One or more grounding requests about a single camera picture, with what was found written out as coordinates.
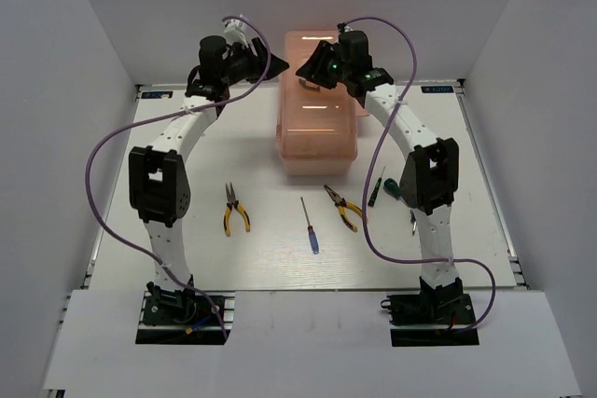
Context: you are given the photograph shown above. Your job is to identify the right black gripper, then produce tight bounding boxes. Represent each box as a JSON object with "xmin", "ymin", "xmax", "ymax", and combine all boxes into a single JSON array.
[{"xmin": 294, "ymin": 41, "xmax": 350, "ymax": 90}]

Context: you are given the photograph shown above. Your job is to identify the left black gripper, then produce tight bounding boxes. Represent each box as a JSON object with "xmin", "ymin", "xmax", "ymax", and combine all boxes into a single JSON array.
[{"xmin": 221, "ymin": 36, "xmax": 290, "ymax": 86}]

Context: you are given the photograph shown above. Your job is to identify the pink plastic toolbox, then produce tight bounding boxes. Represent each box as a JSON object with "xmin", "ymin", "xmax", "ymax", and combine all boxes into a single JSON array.
[{"xmin": 276, "ymin": 31, "xmax": 357, "ymax": 176}]

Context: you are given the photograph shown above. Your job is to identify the yellow needle-nose pliers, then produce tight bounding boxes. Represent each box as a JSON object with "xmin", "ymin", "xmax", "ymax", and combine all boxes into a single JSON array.
[{"xmin": 221, "ymin": 183, "xmax": 254, "ymax": 238}]

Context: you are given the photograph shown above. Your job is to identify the thin black green screwdriver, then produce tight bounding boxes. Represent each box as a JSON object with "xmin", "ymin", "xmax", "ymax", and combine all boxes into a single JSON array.
[{"xmin": 368, "ymin": 169, "xmax": 385, "ymax": 207}]

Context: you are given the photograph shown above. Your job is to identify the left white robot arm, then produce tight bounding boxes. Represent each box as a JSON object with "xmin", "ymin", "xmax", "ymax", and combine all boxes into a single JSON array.
[{"xmin": 128, "ymin": 35, "xmax": 289, "ymax": 323}]

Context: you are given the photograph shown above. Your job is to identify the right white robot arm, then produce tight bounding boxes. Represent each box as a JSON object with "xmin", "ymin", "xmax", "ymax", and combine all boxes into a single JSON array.
[{"xmin": 297, "ymin": 31, "xmax": 463, "ymax": 323}]

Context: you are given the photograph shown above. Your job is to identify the blue label sticker right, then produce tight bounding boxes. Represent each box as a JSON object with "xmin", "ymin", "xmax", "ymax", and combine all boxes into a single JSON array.
[{"xmin": 421, "ymin": 86, "xmax": 454, "ymax": 94}]

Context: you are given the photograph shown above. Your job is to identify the blue label sticker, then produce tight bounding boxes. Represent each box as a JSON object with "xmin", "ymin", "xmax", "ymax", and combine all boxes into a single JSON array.
[
  {"xmin": 141, "ymin": 90, "xmax": 174, "ymax": 100},
  {"xmin": 421, "ymin": 86, "xmax": 454, "ymax": 94}
]

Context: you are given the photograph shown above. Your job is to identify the blue label sticker left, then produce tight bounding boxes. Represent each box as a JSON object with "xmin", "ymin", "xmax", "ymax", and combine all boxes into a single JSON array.
[{"xmin": 141, "ymin": 90, "xmax": 174, "ymax": 100}]

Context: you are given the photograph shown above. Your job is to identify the yellow pliers right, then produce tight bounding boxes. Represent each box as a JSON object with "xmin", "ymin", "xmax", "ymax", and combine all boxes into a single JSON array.
[{"xmin": 324, "ymin": 185, "xmax": 363, "ymax": 233}]

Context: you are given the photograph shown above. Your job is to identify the green stubby screwdriver upper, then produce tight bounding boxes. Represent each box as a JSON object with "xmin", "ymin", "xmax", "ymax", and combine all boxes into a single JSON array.
[{"xmin": 383, "ymin": 178, "xmax": 402, "ymax": 200}]

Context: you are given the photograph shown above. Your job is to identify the green stubby screwdriver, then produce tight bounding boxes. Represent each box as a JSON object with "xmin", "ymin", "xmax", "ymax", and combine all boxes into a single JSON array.
[
  {"xmin": 410, "ymin": 210, "xmax": 417, "ymax": 236},
  {"xmin": 383, "ymin": 178, "xmax": 402, "ymax": 200}
]

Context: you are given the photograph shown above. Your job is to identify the green stubby screwdriver lower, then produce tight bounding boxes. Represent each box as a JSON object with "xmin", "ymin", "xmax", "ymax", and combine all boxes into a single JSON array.
[{"xmin": 410, "ymin": 210, "xmax": 417, "ymax": 236}]

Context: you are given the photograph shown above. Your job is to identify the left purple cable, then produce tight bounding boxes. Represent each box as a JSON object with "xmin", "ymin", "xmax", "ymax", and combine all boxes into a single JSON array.
[{"xmin": 85, "ymin": 14, "xmax": 272, "ymax": 341}]

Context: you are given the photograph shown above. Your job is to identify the purple cable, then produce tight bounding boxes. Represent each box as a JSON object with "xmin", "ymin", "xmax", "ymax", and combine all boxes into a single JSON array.
[
  {"xmin": 338, "ymin": 15, "xmax": 495, "ymax": 335},
  {"xmin": 85, "ymin": 14, "xmax": 272, "ymax": 341}
]

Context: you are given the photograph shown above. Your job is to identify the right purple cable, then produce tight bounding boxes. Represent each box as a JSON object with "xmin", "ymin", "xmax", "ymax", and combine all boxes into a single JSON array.
[{"xmin": 338, "ymin": 15, "xmax": 495, "ymax": 335}]

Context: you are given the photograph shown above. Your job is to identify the blue handle screwdriver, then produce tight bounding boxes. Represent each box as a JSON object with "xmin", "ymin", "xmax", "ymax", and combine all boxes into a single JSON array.
[{"xmin": 300, "ymin": 198, "xmax": 319, "ymax": 254}]

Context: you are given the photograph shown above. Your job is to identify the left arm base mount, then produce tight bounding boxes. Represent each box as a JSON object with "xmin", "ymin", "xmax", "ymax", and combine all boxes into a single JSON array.
[{"xmin": 135, "ymin": 292, "xmax": 235, "ymax": 346}]

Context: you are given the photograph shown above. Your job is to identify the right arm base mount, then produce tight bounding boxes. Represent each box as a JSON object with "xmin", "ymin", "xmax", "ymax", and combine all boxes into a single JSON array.
[{"xmin": 380, "ymin": 294, "xmax": 479, "ymax": 348}]

